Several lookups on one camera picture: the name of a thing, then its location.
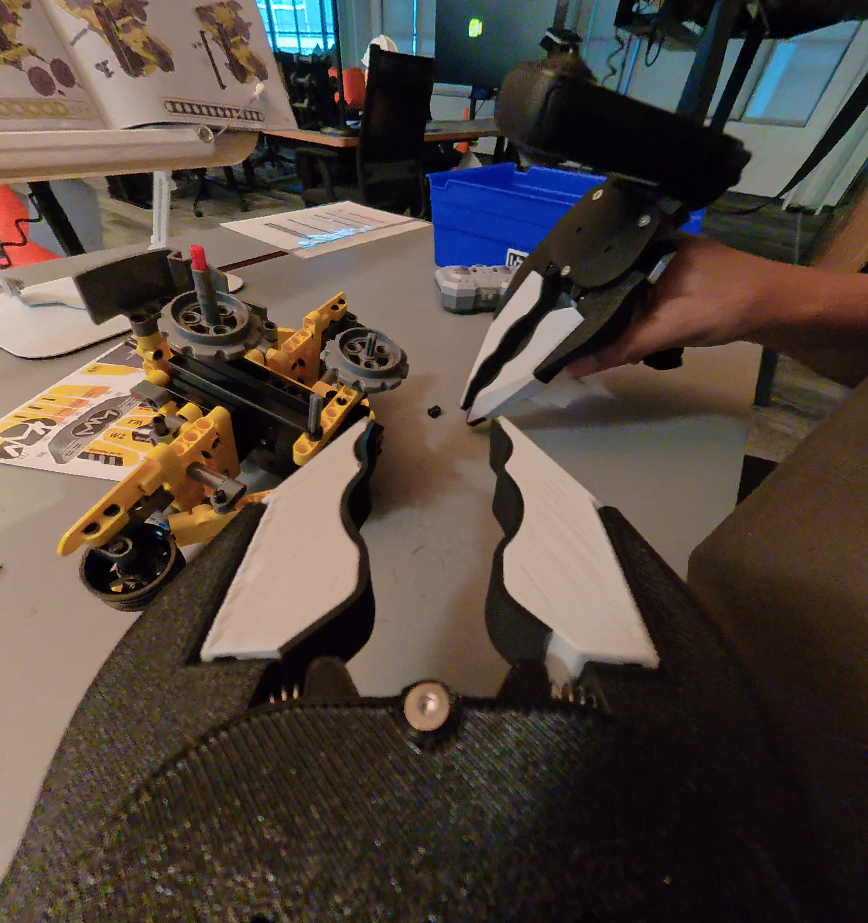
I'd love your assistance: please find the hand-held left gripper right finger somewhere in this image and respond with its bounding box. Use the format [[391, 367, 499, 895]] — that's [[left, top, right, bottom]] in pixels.
[[484, 417, 662, 689]]

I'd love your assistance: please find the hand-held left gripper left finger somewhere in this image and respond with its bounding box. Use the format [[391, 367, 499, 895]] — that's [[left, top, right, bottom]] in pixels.
[[200, 418, 377, 684]]

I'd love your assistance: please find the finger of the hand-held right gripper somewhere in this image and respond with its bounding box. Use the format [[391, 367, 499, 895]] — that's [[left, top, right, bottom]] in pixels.
[[460, 270, 552, 411], [466, 309, 588, 428]]

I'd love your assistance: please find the yellow black toy vehicle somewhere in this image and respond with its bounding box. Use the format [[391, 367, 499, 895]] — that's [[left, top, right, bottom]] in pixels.
[[58, 244, 409, 614]]

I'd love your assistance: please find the person's right forearm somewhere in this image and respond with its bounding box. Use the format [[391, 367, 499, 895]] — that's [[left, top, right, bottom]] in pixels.
[[758, 260, 868, 390]]

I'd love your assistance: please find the person's right hand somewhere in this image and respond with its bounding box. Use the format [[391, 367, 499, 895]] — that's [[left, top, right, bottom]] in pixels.
[[567, 234, 768, 379]]

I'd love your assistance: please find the grey battery block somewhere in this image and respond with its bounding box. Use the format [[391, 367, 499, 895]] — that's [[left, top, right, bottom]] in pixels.
[[434, 263, 519, 313]]

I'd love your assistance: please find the blue plastic bin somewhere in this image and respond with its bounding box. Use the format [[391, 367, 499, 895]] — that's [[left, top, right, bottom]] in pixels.
[[427, 162, 705, 271]]

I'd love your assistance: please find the dark computer monitor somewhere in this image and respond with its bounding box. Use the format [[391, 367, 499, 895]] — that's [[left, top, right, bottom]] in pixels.
[[434, 0, 550, 91]]

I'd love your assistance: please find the printed white paper sheet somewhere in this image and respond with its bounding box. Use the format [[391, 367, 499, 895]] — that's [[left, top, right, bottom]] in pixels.
[[220, 200, 433, 261]]

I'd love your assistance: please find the black office chair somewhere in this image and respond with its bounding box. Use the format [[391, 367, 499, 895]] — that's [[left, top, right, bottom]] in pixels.
[[357, 45, 436, 221]]

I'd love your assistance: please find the person's brown sweater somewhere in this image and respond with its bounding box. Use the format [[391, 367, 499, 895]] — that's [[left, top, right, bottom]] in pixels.
[[686, 346, 868, 923]]

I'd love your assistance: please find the brown wooden beam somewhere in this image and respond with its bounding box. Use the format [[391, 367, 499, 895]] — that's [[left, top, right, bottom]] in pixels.
[[809, 151, 868, 275]]

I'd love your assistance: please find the yellow sticker sheet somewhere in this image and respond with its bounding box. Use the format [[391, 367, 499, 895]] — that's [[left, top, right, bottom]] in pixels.
[[0, 339, 164, 483]]

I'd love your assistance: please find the grid pane window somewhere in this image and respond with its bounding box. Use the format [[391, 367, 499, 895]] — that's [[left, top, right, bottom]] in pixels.
[[257, 0, 337, 57]]

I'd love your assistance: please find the white book stand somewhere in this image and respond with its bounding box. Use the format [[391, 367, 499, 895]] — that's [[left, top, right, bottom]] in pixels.
[[0, 123, 262, 359]]

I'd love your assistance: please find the building instruction booklet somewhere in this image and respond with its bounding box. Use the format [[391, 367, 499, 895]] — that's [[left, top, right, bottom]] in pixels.
[[0, 0, 299, 132]]

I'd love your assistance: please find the orange traffic cone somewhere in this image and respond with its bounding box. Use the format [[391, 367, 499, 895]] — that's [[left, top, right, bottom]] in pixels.
[[0, 184, 63, 269]]

